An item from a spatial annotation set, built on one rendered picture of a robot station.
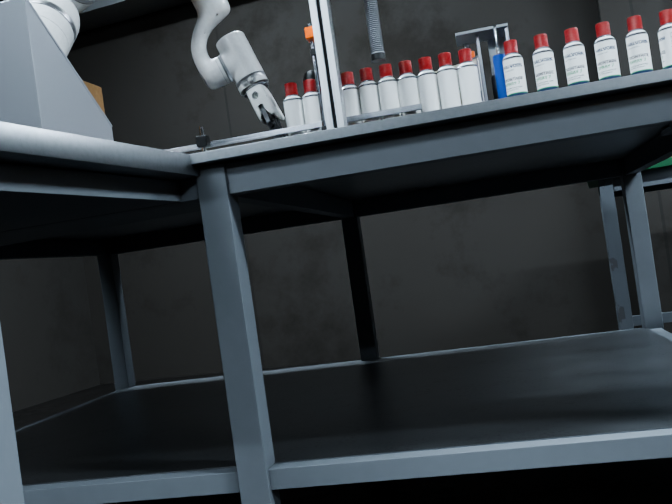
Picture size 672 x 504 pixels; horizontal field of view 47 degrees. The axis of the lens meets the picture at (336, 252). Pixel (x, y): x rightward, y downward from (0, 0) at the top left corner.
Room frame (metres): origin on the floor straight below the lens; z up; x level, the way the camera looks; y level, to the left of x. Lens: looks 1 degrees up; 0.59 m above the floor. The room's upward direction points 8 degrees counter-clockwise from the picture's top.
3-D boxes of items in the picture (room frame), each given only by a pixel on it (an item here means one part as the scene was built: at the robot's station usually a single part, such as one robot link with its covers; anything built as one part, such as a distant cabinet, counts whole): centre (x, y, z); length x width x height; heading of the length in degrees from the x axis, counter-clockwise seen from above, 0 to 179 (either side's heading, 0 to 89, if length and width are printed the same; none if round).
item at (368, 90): (2.01, -0.14, 0.98); 0.05 x 0.05 x 0.20
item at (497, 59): (1.99, -0.49, 0.98); 0.03 x 0.03 x 0.17
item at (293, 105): (2.06, 0.06, 0.98); 0.05 x 0.05 x 0.20
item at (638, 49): (1.88, -0.81, 0.98); 0.05 x 0.05 x 0.20
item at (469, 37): (2.05, -0.47, 1.14); 0.14 x 0.11 x 0.01; 78
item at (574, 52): (1.91, -0.66, 0.98); 0.05 x 0.05 x 0.20
